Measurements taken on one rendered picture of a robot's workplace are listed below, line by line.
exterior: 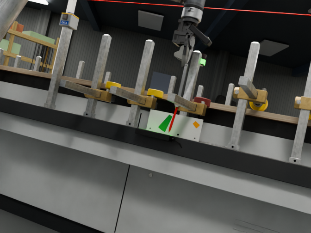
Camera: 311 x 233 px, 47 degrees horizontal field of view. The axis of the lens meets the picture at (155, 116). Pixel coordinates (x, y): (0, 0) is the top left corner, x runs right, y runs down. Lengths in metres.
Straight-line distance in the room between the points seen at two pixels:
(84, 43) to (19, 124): 8.81
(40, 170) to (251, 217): 1.25
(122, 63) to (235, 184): 9.24
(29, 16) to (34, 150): 9.24
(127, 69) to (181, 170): 9.06
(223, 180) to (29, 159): 1.25
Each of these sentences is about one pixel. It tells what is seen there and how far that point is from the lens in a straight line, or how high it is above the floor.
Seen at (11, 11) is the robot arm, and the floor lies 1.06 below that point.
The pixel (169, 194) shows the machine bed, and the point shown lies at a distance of 1.86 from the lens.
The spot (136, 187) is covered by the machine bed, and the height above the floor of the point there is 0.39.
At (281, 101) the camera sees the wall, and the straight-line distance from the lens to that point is 11.31.
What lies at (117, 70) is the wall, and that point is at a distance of 10.59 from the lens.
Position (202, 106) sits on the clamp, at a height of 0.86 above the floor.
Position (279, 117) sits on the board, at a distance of 1.70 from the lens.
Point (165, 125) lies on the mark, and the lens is 1.63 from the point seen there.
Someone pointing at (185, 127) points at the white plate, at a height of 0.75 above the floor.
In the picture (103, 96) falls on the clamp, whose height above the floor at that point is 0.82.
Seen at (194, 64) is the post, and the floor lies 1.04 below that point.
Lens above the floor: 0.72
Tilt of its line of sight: 2 degrees up
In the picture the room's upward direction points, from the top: 12 degrees clockwise
